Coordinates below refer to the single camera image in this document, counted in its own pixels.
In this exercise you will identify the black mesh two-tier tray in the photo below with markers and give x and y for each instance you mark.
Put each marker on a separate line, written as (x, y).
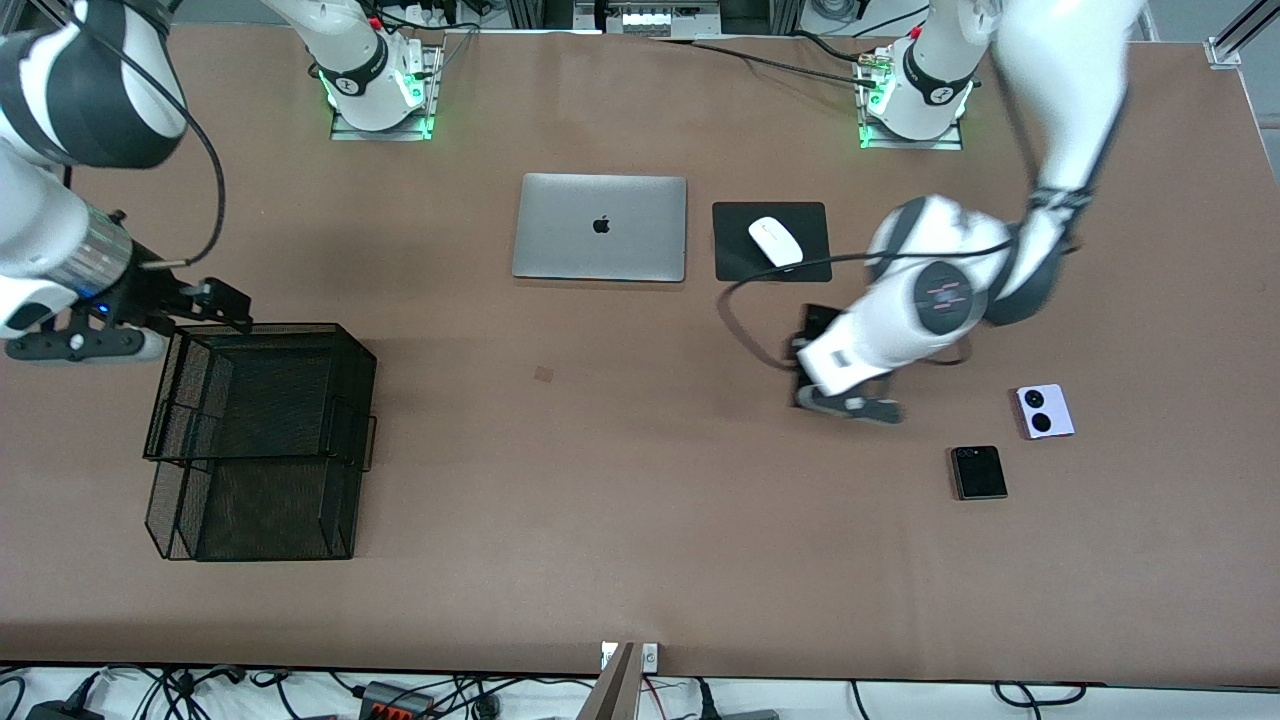
(300, 520)

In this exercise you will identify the black mouse pad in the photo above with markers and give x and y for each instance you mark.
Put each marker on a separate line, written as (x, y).
(735, 240)

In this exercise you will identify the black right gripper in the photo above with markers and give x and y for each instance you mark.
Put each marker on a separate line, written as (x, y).
(150, 293)

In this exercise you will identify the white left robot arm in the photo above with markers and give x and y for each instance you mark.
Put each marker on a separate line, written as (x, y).
(920, 110)

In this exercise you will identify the white power strip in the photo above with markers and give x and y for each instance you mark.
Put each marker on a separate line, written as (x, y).
(650, 20)

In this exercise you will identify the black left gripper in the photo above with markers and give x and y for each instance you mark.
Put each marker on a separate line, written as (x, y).
(815, 327)

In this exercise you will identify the silver closed laptop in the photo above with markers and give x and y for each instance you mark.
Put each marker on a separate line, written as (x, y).
(560, 230)

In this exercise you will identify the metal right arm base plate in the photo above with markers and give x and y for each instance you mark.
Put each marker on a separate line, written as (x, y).
(350, 133)

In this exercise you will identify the aluminium frame profile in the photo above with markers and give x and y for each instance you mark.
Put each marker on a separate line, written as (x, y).
(1225, 50)

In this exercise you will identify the black flip phone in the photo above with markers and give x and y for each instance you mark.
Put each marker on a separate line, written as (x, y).
(979, 474)

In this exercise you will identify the lilac flip phone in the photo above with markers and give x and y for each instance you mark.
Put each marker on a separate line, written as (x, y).
(1045, 412)

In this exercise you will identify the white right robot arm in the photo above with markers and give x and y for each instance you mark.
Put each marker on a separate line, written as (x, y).
(385, 105)

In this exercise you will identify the white computer mouse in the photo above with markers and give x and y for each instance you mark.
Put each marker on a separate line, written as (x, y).
(776, 243)

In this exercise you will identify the black bar smartphone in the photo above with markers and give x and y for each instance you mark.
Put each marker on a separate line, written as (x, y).
(825, 320)

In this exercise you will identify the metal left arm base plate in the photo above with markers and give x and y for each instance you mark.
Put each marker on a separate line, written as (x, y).
(945, 144)

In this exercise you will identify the black orange power strip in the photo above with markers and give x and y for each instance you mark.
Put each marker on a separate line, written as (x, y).
(395, 700)

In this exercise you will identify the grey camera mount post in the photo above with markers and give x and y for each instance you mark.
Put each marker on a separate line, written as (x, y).
(615, 695)

